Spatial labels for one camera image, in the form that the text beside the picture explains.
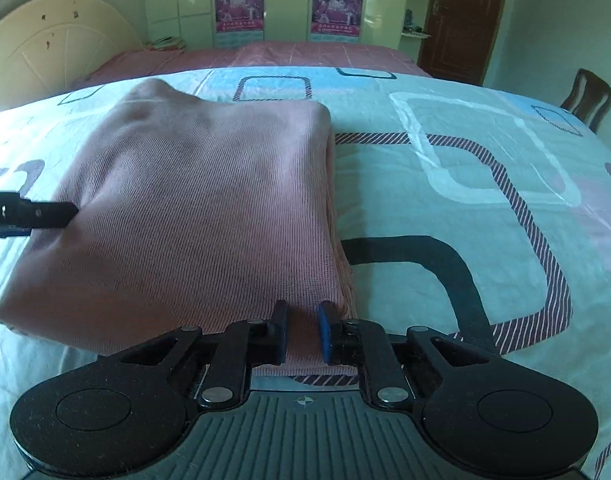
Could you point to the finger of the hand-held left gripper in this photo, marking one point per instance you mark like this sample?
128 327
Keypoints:
35 212

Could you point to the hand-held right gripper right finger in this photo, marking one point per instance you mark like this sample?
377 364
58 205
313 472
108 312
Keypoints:
327 334

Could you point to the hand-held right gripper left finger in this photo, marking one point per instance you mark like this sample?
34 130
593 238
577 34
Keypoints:
280 334

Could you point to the pink knit sweater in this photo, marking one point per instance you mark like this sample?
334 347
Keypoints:
195 210

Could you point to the cream round headboard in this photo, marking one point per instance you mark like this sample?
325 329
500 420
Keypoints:
40 45

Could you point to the light blue patterned blanket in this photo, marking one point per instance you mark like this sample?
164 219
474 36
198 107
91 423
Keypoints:
460 185

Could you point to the stack of papers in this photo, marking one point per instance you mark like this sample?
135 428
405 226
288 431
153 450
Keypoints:
166 43

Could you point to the pink bed sheet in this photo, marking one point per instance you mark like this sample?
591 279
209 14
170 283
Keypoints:
285 55

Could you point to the pale green wardrobe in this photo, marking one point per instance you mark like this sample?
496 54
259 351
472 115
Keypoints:
285 5

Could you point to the brown wooden door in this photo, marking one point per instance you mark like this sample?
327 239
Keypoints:
460 20

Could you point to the dark wooden chair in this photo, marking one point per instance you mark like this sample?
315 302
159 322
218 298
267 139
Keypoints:
588 97

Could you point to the wall poster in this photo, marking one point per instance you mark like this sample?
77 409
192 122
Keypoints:
338 10
239 10

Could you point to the corner wall shelves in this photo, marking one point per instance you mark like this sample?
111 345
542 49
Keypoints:
419 10

